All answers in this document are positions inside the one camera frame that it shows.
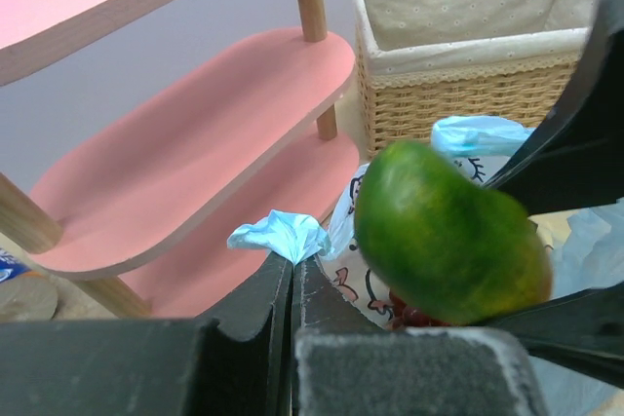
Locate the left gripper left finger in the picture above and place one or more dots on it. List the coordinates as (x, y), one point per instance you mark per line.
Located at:
(231, 360)

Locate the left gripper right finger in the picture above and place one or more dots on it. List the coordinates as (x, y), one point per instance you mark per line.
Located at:
(346, 365)

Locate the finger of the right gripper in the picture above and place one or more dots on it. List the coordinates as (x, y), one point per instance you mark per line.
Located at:
(574, 158)
(582, 331)

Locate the red grapes bunch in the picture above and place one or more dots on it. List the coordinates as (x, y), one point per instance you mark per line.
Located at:
(407, 316)

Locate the blue plastic bag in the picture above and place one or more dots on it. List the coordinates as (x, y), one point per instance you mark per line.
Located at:
(592, 254)

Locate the mango fruit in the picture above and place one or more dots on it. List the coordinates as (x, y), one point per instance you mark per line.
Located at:
(441, 243)

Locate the wicker basket with liner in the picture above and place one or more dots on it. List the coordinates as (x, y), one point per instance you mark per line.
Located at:
(423, 60)

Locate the pink three-tier shelf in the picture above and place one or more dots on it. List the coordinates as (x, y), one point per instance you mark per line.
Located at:
(138, 215)

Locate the blue white can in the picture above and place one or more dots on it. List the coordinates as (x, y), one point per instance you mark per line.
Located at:
(25, 295)

